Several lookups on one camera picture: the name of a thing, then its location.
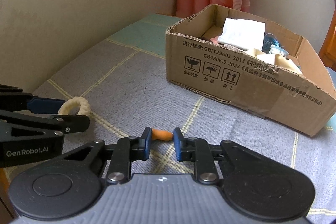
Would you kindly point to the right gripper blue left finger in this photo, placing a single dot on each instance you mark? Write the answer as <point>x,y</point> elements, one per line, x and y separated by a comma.
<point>123,153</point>

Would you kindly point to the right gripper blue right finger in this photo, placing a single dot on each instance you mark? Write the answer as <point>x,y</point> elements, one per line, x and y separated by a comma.
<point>201,153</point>

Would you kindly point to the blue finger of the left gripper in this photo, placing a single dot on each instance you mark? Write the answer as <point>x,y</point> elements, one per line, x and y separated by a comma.
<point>64,123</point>
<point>15,99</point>

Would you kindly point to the small orange plush piece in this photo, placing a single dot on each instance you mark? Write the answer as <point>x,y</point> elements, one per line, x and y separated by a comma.
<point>161,135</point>

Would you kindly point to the cream printed cloth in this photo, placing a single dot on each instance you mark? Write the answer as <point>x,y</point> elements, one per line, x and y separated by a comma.
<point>275,59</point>

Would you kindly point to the white towel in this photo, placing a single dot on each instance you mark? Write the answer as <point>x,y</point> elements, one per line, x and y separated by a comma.
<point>244,34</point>

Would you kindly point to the grey pouch large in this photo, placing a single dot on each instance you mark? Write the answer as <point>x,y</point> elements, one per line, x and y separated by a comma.
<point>212,34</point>

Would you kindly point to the blue white string sachet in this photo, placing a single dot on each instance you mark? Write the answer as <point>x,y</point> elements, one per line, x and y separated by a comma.
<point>272,45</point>

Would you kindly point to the grey checked blanket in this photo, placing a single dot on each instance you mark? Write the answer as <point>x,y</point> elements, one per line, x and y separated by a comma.
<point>124,79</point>

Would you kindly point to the cardboard box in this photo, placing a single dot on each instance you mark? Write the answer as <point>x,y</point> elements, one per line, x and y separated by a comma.
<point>227,74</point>

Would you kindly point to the wooden headboard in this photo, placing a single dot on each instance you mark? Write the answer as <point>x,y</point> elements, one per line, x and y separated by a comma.
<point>327,53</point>

